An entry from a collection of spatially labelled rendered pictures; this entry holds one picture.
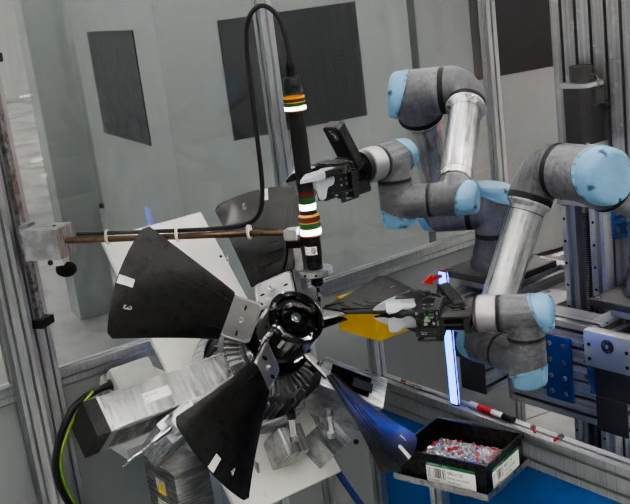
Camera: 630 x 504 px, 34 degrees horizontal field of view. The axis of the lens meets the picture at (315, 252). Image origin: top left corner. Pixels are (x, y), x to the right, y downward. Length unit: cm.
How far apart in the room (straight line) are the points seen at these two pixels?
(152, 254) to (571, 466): 97
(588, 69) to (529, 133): 371
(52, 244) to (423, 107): 94
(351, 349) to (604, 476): 117
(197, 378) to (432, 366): 142
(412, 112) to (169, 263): 82
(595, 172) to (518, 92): 424
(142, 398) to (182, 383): 9
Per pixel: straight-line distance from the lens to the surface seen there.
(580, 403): 278
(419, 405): 257
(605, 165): 211
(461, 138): 238
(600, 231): 274
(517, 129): 633
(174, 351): 227
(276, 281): 216
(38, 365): 248
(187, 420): 189
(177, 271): 205
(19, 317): 245
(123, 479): 285
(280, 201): 226
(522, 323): 207
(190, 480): 241
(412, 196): 227
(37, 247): 237
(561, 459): 229
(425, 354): 337
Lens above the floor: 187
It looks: 15 degrees down
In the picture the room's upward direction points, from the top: 7 degrees counter-clockwise
